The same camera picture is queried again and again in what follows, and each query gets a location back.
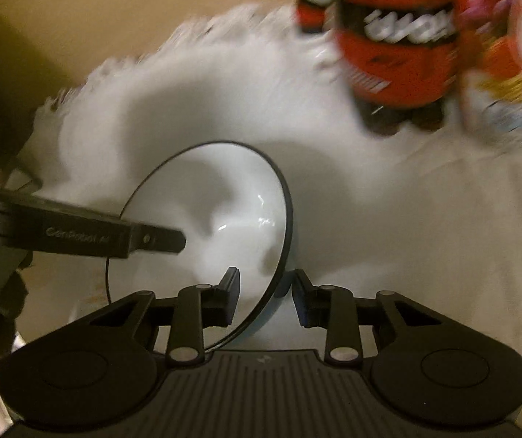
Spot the blue enamel bowl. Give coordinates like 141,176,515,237
105,141,294,350

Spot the white towel cloth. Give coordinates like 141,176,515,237
13,1,522,438

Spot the red panda robot figure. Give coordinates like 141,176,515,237
295,0,457,137

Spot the red granola cereal bag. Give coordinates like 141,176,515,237
454,0,522,146

